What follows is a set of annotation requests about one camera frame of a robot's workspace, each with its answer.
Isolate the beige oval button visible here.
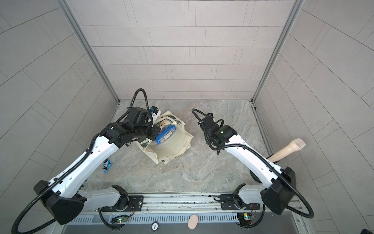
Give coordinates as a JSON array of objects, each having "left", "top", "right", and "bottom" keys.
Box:
[{"left": 188, "top": 214, "right": 199, "bottom": 230}]

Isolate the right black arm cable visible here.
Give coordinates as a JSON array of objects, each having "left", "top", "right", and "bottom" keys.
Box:
[{"left": 191, "top": 108, "right": 315, "bottom": 219}]

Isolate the green circuit board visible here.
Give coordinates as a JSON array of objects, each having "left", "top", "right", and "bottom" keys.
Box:
[
  {"left": 111, "top": 214, "right": 129, "bottom": 224},
  {"left": 237, "top": 213, "right": 255, "bottom": 226}
]

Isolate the left green circuit board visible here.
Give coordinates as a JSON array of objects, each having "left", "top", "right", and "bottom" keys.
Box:
[{"left": 111, "top": 214, "right": 129, "bottom": 224}]

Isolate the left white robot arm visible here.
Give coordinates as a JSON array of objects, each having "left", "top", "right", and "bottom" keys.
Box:
[{"left": 34, "top": 106, "right": 161, "bottom": 224}]

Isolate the floral canvas tote bag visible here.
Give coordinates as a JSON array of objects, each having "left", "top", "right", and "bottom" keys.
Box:
[{"left": 136, "top": 111, "right": 193, "bottom": 164}]

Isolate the black round microphone base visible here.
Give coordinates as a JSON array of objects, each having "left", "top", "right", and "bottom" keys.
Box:
[{"left": 250, "top": 171, "right": 262, "bottom": 184}]

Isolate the beige microphone on stand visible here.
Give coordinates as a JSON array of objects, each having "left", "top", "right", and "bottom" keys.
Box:
[{"left": 268, "top": 138, "right": 306, "bottom": 163}]

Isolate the small blue white toy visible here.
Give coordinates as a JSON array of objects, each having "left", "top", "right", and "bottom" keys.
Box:
[{"left": 102, "top": 159, "right": 112, "bottom": 173}]

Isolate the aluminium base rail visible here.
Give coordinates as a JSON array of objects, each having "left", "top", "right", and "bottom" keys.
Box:
[{"left": 58, "top": 191, "right": 303, "bottom": 226}]

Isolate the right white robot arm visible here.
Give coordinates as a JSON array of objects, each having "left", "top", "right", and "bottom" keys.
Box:
[{"left": 198, "top": 115, "right": 296, "bottom": 215}]

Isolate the round black knob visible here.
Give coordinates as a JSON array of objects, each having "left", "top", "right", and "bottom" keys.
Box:
[{"left": 151, "top": 221, "right": 160, "bottom": 232}]

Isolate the right green circuit board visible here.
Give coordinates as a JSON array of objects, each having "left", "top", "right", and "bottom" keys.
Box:
[{"left": 237, "top": 213, "right": 255, "bottom": 226}]

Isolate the blue plastic case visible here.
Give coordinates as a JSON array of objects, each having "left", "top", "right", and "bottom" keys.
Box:
[{"left": 155, "top": 125, "right": 176, "bottom": 145}]

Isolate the aluminium corner frame post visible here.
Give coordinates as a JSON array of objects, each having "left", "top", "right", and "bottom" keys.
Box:
[{"left": 252, "top": 0, "right": 304, "bottom": 103}]

